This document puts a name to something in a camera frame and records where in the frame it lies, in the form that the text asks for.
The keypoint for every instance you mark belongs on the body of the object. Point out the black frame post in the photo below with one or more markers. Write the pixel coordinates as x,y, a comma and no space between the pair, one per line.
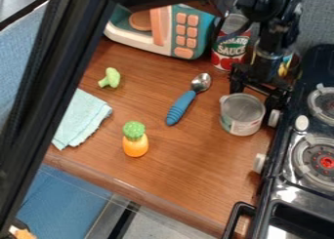
52,70

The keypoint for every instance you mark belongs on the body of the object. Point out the orange toy carrot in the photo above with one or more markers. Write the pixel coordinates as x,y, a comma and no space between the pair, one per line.
135,140

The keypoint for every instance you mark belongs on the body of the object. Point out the green toy broccoli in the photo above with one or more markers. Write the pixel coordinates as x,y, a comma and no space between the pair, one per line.
111,78

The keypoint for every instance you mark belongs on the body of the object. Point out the silver pot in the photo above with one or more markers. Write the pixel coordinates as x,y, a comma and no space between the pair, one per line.
242,114

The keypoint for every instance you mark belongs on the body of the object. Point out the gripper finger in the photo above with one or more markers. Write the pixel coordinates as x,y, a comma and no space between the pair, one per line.
275,101
236,84

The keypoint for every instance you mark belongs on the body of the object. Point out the red tomato sauce can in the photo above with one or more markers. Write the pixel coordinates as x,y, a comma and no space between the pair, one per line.
229,47

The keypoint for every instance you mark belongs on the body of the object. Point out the toy microwave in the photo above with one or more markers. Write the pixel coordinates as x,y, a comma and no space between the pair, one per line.
178,31

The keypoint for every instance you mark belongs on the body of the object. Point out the light blue cloth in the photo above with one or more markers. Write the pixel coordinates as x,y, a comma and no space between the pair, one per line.
81,119

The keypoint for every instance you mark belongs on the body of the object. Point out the blue and yellow can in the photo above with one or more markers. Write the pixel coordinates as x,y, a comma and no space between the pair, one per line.
288,63

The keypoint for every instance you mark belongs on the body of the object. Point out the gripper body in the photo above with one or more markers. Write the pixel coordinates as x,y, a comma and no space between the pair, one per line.
266,65

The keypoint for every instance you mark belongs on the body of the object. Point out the black toy stove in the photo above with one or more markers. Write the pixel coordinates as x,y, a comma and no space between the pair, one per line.
304,158

